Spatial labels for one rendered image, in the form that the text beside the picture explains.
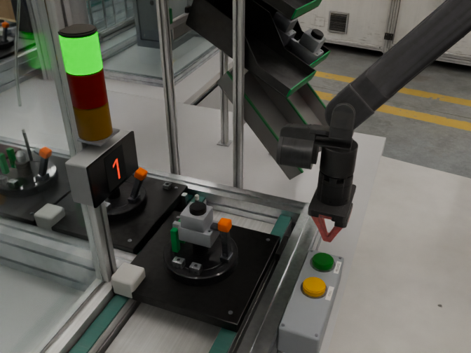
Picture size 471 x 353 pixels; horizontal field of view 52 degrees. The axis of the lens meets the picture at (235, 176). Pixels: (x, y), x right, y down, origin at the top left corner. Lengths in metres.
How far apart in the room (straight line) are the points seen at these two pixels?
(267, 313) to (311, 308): 0.08
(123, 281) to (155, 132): 0.82
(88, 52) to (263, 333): 0.50
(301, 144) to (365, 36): 4.33
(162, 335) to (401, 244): 0.60
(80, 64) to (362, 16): 4.49
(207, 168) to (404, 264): 0.60
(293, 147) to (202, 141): 0.78
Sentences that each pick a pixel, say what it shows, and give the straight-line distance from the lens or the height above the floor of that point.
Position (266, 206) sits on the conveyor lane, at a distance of 1.08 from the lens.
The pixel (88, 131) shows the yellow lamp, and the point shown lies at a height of 1.28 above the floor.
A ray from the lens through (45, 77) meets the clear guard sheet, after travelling 0.70.
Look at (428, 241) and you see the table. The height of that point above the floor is 0.86.
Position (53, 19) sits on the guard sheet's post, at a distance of 0.70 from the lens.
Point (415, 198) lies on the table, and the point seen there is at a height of 0.86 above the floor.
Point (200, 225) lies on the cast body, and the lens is 0.84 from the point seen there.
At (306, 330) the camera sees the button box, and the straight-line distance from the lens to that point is 0.83.
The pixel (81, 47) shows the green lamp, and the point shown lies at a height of 1.40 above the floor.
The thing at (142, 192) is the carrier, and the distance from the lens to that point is 1.08.
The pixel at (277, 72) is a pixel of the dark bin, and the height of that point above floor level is 1.21.
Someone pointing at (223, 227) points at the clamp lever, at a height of 1.07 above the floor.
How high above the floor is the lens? 1.60
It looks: 33 degrees down
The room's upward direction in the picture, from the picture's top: straight up
